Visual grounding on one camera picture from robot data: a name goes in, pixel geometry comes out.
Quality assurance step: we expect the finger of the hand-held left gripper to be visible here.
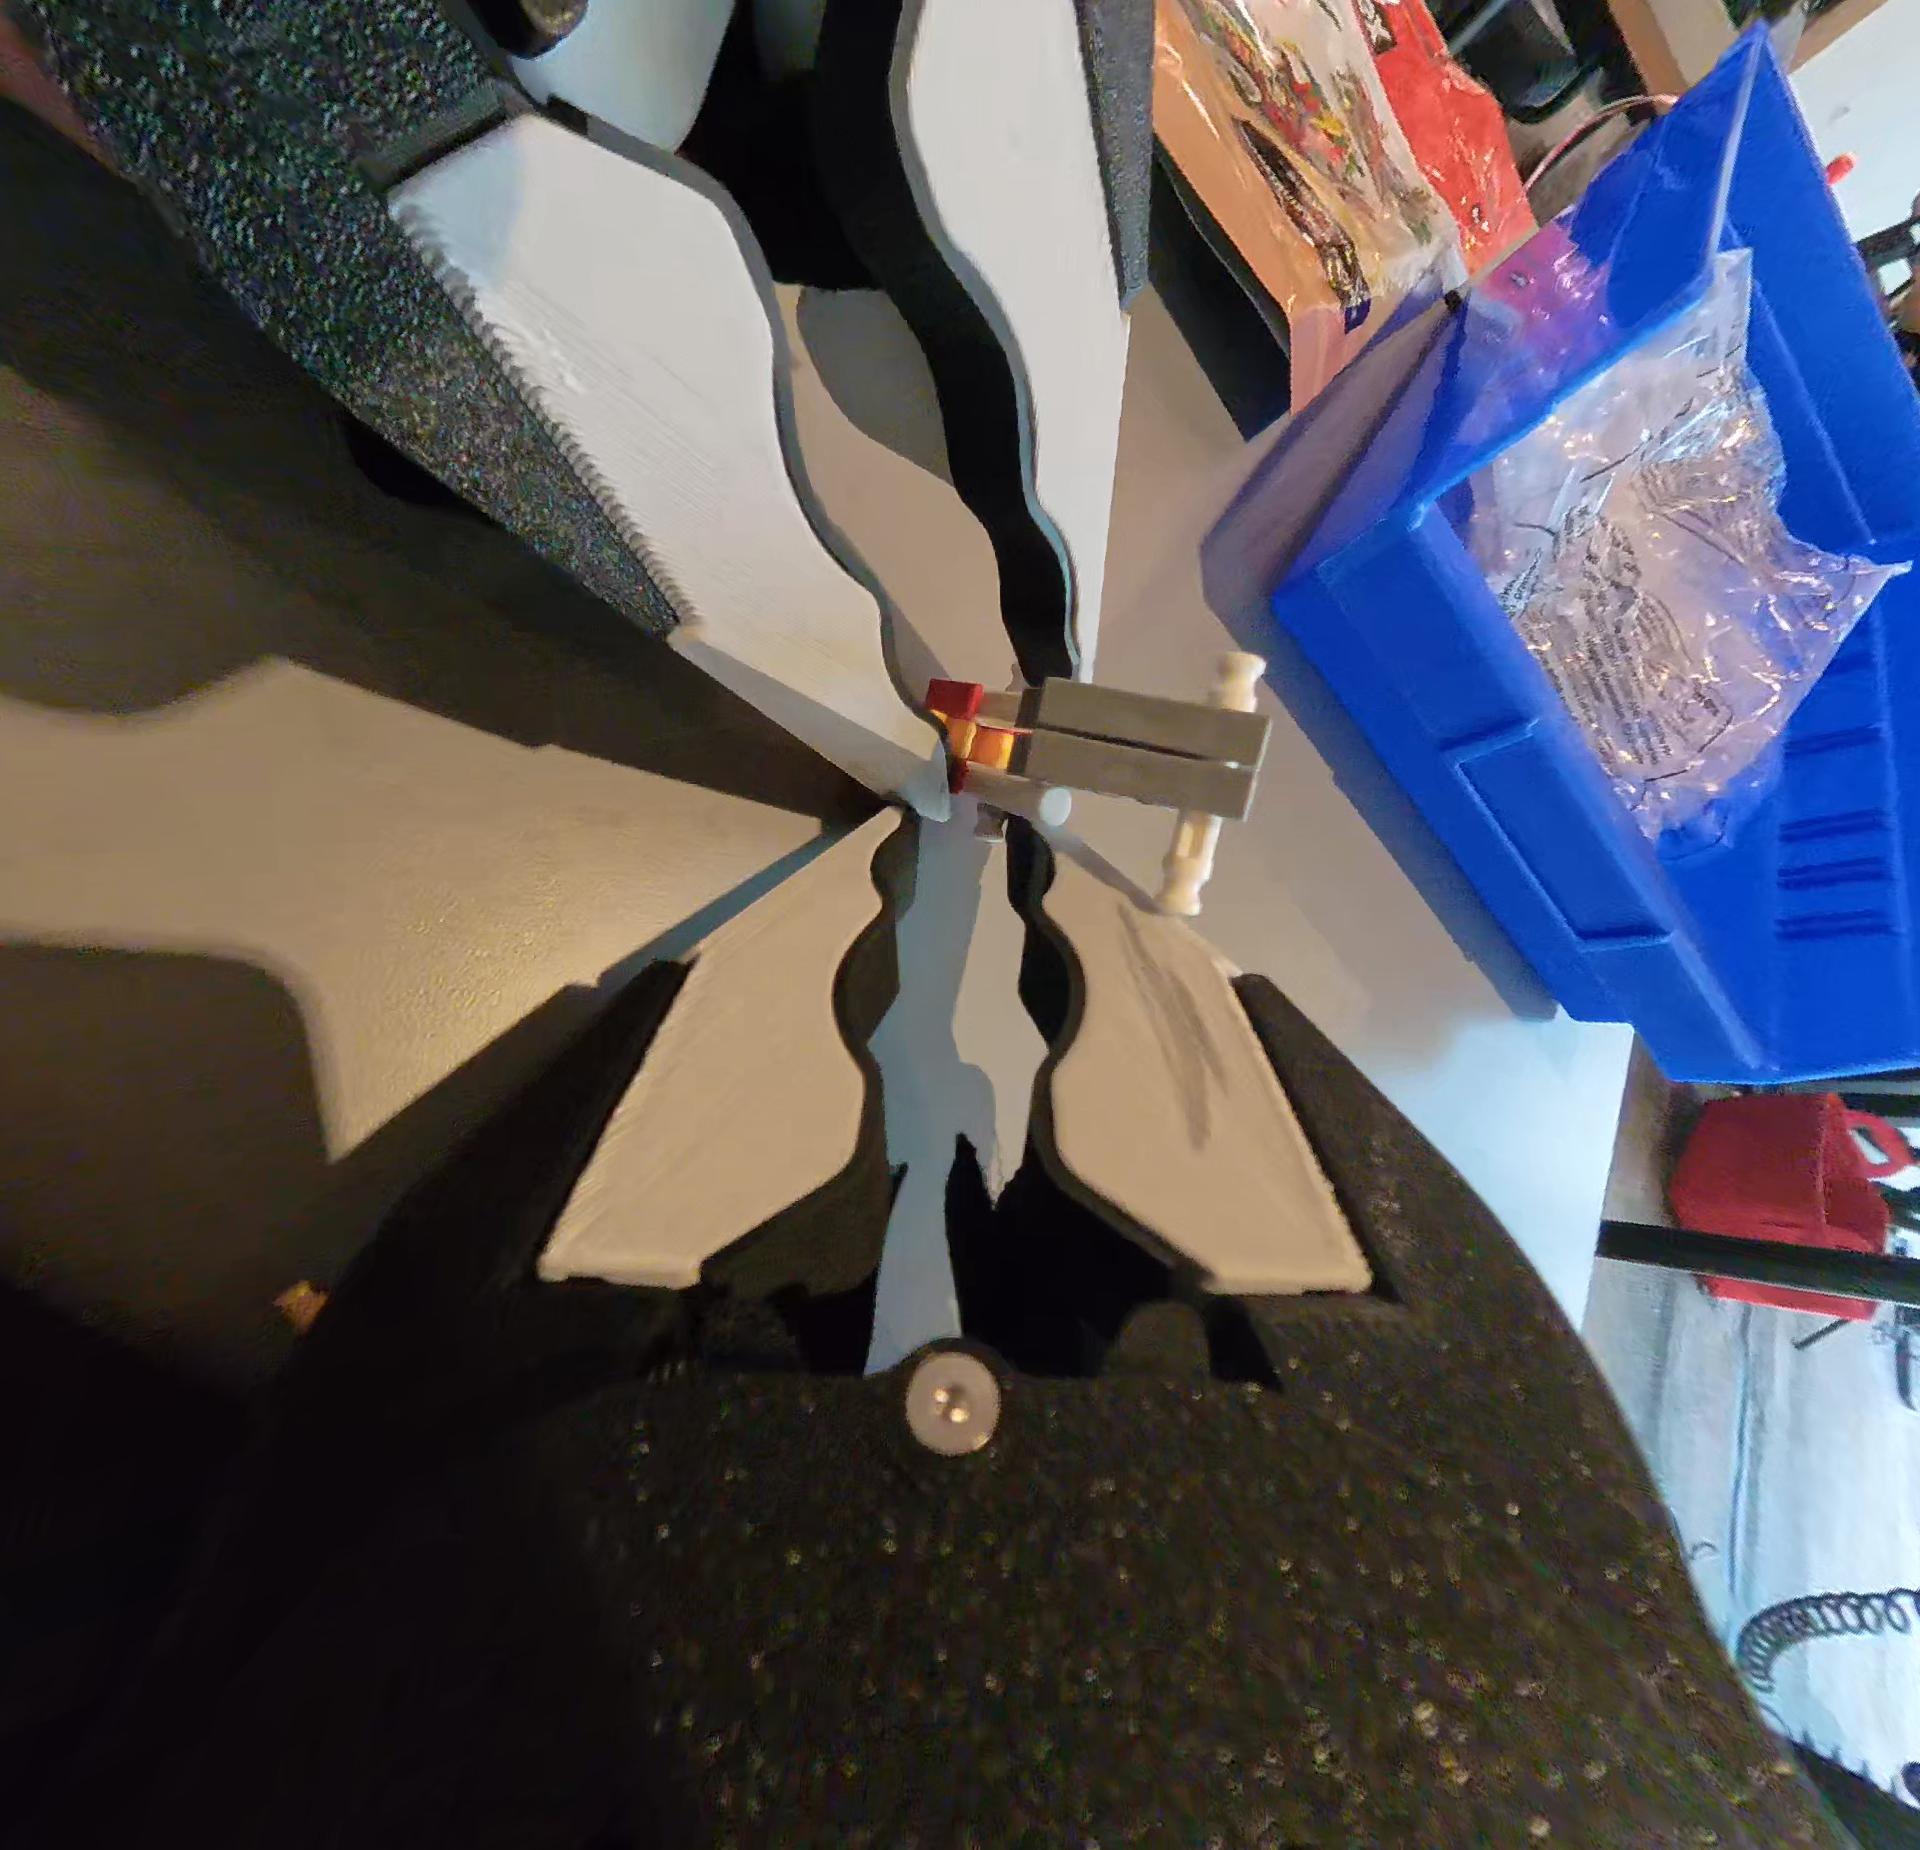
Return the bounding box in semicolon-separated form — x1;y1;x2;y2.
389;114;958;828
838;0;1137;683

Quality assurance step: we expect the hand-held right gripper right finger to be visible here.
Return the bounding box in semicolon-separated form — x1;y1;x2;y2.
1004;823;1373;1299

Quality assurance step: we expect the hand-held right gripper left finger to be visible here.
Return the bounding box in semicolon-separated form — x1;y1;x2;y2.
537;807;910;1289

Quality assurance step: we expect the grey toy connector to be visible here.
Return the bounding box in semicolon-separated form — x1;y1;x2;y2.
1020;673;1274;825

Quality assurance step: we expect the orange toy package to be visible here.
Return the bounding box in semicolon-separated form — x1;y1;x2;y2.
1150;0;1541;338

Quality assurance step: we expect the blue plastic bin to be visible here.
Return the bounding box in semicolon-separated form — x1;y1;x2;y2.
1268;19;1920;1091

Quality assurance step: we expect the clear bag of parts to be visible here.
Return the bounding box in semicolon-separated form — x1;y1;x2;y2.
1460;249;1918;842

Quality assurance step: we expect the black coiled cable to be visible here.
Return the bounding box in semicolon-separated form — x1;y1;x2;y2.
1736;1583;1920;1697

